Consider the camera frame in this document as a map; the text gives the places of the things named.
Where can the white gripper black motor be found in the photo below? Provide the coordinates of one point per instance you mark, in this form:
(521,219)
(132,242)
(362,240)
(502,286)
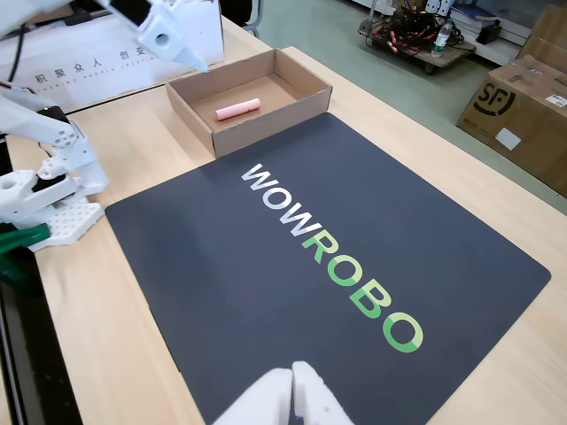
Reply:
(165,39)

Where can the pink stick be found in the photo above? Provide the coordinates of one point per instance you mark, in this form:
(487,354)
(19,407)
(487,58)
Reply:
(238,109)

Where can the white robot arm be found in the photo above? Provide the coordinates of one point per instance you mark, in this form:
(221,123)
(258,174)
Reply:
(75,150)

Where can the dark mat WOWROBO print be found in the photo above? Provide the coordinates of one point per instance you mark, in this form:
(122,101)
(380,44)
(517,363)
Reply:
(274,274)

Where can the open cardboard box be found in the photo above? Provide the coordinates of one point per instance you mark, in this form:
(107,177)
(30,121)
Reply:
(248,95)

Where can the white box Chinese print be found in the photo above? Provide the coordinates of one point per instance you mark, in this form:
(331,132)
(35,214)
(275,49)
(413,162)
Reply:
(88,62)

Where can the green clamp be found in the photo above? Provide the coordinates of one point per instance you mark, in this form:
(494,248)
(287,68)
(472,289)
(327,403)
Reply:
(17,248)

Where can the clear plastic water bottle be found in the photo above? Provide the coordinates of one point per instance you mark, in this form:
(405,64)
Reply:
(442,37)

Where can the white power strip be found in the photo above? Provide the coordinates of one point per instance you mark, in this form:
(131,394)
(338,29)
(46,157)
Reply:
(437,5)

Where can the flat trolley cart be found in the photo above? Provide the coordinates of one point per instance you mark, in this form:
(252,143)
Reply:
(447,55)

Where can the stack of books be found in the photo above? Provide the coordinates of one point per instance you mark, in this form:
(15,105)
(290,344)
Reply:
(476,13)

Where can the small black box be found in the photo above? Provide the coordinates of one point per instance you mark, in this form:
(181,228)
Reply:
(489,34)

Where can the cardboard box SF logo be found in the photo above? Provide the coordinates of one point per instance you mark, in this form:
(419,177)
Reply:
(518,119)

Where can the plain brown cardboard box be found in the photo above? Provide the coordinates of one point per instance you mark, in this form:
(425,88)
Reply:
(549,31)

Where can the white perforated base plate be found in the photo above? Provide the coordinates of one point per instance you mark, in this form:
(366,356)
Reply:
(71,221)

